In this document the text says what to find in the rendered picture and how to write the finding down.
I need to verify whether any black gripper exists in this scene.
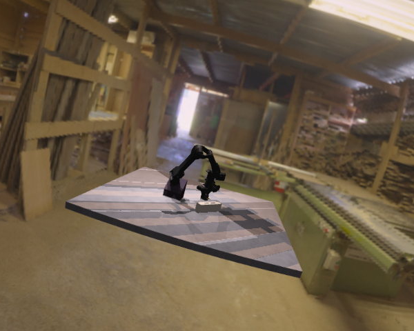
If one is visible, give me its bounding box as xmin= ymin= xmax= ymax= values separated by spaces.
xmin=197 ymin=177 xmax=214 ymax=198

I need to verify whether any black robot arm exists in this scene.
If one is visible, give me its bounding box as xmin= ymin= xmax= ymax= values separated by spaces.
xmin=170 ymin=145 xmax=226 ymax=192

